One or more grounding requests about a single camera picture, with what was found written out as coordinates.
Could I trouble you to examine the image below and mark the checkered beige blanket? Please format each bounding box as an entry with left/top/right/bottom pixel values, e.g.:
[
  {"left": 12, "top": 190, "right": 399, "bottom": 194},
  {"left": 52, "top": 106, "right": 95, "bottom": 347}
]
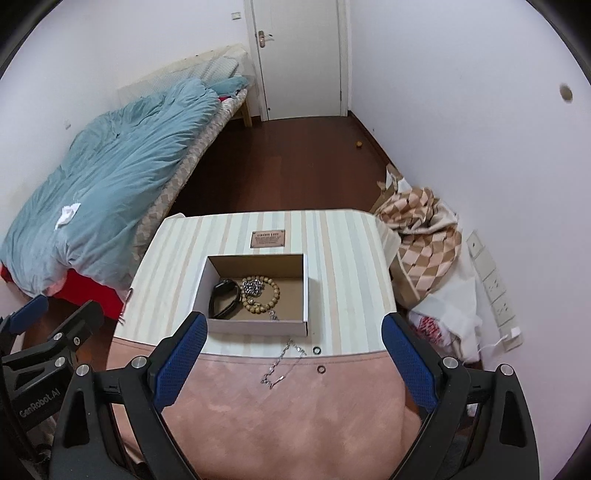
[{"left": 370, "top": 165, "right": 462, "bottom": 309}]

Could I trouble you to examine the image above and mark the bed with red base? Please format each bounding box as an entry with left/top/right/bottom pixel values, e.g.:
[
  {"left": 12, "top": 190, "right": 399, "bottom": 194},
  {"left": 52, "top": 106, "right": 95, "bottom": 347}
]
[{"left": 1, "top": 44, "right": 256, "bottom": 319}]

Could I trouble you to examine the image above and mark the white cardboard box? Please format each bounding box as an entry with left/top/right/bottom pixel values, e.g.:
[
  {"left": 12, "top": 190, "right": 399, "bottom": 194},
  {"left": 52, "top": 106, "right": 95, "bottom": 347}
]
[{"left": 192, "top": 254, "right": 310, "bottom": 337}]

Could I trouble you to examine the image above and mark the white wall power strip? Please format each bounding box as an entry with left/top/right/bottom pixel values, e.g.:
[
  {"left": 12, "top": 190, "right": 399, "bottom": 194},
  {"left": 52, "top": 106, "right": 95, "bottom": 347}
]
[{"left": 466, "top": 230, "right": 523, "bottom": 352}]

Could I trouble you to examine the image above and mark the striped pillow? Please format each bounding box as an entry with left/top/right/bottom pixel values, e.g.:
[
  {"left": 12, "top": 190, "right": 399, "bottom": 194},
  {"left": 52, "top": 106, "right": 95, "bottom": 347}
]
[{"left": 117, "top": 43, "right": 250, "bottom": 107}]

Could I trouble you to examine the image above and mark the black bangle bracelet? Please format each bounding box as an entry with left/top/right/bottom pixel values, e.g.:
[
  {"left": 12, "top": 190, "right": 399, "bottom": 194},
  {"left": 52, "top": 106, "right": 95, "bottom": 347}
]
[{"left": 207, "top": 278, "right": 243, "bottom": 320}]

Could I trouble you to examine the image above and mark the brown label patch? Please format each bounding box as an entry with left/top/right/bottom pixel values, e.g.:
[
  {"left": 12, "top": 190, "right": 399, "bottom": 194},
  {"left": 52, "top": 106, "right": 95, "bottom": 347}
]
[{"left": 250, "top": 230, "right": 286, "bottom": 249}]

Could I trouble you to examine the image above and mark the white red plastic bag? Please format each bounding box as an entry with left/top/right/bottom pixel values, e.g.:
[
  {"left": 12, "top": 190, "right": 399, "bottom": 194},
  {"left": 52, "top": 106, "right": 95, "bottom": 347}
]
[{"left": 409, "top": 277, "right": 483, "bottom": 363}]

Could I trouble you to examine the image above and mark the white charger cable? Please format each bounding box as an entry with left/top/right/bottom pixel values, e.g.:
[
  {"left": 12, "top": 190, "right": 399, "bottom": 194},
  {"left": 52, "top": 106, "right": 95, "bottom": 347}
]
[{"left": 476, "top": 326, "right": 523, "bottom": 354}]

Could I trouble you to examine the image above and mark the teal blue duvet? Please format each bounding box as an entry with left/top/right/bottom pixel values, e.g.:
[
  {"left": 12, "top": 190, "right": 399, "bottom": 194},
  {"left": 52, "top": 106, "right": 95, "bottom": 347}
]
[{"left": 1, "top": 76, "right": 249, "bottom": 297}]

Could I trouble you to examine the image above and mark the white paper on duvet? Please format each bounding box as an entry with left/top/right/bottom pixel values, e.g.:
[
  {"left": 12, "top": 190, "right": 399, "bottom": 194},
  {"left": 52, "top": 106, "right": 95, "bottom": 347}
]
[{"left": 54, "top": 203, "right": 81, "bottom": 230}]

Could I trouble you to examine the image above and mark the wooden bead bracelet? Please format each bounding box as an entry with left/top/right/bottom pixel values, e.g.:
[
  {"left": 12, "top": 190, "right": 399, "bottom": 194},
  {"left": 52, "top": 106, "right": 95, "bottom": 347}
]
[{"left": 239, "top": 274, "right": 282, "bottom": 316}]

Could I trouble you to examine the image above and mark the thick silver chain bracelet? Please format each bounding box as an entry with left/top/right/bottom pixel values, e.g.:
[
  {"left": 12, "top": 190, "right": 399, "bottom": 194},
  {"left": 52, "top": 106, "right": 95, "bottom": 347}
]
[{"left": 239, "top": 276, "right": 267, "bottom": 301}]

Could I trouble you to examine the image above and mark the thin silver chain necklace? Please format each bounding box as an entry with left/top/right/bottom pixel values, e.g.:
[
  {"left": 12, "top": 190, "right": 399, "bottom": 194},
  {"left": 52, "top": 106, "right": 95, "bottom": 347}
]
[{"left": 259, "top": 308, "right": 307, "bottom": 391}]

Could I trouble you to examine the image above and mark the white door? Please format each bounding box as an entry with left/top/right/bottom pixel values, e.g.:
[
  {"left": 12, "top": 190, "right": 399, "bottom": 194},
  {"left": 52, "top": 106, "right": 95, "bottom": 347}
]
[{"left": 245, "top": 0, "right": 349, "bottom": 121}]

